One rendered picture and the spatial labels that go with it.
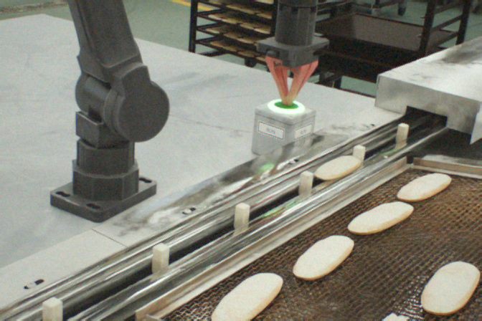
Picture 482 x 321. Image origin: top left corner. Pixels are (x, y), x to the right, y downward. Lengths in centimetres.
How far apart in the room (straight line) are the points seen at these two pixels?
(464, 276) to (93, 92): 50
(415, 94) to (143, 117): 53
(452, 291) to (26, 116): 82
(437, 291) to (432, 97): 65
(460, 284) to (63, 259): 38
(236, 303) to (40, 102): 78
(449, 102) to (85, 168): 60
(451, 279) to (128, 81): 44
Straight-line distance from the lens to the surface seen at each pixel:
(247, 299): 66
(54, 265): 79
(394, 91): 131
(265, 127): 116
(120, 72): 91
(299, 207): 93
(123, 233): 84
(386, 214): 84
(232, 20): 407
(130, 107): 92
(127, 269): 80
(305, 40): 112
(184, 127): 127
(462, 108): 127
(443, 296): 67
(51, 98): 138
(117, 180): 96
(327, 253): 74
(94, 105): 96
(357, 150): 112
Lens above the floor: 127
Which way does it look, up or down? 23 degrees down
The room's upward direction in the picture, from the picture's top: 5 degrees clockwise
